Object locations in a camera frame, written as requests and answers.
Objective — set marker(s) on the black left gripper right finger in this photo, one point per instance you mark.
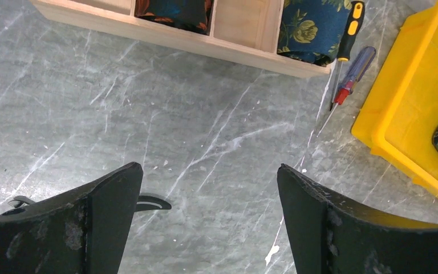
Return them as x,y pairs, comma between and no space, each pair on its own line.
331,233

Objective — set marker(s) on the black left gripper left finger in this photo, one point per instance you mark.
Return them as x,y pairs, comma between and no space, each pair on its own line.
83,230

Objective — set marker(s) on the small black curved piece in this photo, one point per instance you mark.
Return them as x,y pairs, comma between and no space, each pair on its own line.
144,203

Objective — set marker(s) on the yellow plastic tray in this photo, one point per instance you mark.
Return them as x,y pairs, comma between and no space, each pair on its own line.
400,114

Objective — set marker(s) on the blue rolled tie yellow flowers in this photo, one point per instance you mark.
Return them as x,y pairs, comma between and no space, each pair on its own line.
311,30

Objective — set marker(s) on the wooden compartment organizer box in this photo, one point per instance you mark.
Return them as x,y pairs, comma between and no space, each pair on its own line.
244,32

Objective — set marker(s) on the dark rolled tie orange pattern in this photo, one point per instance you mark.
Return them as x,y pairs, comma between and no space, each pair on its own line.
189,15

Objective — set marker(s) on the blue red handled screwdriver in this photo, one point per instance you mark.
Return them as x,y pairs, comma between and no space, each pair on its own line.
354,74

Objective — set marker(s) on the black yellow handled screwdriver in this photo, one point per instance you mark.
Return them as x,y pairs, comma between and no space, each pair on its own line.
353,25

